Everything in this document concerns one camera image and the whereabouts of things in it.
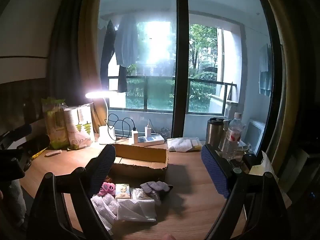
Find steel mug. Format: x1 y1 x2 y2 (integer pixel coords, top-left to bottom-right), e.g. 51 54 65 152
205 117 229 150

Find white waffle cloth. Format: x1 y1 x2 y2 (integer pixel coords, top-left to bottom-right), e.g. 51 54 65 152
90 194 118 232

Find black box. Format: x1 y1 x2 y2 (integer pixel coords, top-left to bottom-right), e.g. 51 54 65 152
244 153 263 172

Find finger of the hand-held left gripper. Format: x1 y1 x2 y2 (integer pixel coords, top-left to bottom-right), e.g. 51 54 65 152
22 134 50 155
0 124 33 143

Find white power strip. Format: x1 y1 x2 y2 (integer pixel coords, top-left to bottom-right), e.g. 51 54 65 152
130 134 165 146

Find cotton swab bag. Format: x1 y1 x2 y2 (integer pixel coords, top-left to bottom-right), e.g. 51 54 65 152
132 187 154 200

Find green package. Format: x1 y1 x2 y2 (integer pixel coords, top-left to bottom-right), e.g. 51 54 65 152
41 97 70 149

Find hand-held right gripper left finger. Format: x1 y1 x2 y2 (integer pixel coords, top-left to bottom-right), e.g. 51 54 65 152
26 144 117 240

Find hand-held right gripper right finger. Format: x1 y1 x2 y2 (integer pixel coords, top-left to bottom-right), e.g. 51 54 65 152
201 144 292 240

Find garden trees and bushes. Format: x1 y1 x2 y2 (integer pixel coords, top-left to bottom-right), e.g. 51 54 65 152
125 24 218 113

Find black window frame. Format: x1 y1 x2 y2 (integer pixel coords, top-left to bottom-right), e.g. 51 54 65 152
96 0 285 155

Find hanging grey shirt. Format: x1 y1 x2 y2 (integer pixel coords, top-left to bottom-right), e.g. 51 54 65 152
114 14 139 68

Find balcony railing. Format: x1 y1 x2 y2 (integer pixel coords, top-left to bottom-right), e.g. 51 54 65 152
107 75 238 113

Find paper cup pack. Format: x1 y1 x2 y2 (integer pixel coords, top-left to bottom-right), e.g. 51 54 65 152
63 104 95 150

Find white paper sheet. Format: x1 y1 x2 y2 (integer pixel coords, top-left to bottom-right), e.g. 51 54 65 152
250 151 277 179

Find cardboard box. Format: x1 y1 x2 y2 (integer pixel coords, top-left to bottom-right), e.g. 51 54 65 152
110 143 169 182

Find person's left forearm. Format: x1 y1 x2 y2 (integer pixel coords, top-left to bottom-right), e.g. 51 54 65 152
0 180 27 230

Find white appliance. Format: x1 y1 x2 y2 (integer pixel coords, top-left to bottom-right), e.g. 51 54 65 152
246 120 266 153

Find white cable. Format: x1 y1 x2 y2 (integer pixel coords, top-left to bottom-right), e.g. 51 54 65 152
147 119 160 135

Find pink plush toy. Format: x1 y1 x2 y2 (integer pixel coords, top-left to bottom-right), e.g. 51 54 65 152
99 182 116 197

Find hanging black trousers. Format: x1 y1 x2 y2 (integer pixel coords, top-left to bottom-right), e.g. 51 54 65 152
117 65 128 93

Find beige curtain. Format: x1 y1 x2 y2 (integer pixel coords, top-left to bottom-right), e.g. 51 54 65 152
47 0 107 135

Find yellow packet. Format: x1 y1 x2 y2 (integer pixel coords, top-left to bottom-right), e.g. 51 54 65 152
30 147 48 159

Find cartoon print tissue pack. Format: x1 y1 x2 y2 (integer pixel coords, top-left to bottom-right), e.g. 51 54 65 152
115 184 132 200

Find white wipes pack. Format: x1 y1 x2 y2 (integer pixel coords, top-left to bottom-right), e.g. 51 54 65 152
167 137 193 152

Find black cable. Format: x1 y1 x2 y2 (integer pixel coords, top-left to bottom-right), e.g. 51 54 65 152
106 113 137 140

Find hanging black garment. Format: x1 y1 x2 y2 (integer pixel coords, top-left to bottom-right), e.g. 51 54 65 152
100 20 117 90

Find clear water bottle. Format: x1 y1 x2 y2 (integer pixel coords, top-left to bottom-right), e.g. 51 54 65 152
219 112 242 160

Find white desk lamp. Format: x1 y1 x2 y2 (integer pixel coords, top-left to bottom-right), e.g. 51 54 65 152
85 91 120 145

